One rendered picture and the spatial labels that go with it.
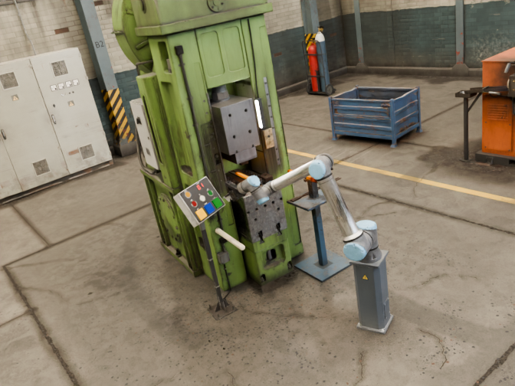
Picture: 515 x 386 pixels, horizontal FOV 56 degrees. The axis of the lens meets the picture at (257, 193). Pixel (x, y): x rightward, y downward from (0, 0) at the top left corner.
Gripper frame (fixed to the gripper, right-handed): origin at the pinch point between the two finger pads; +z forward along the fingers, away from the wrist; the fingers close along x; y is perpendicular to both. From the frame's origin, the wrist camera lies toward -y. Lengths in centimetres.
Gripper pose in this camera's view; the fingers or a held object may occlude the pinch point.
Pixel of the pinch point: (224, 196)
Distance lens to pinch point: 377.1
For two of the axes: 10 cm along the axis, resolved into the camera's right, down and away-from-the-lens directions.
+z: -6.3, 3.8, 6.8
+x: 5.4, -4.1, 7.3
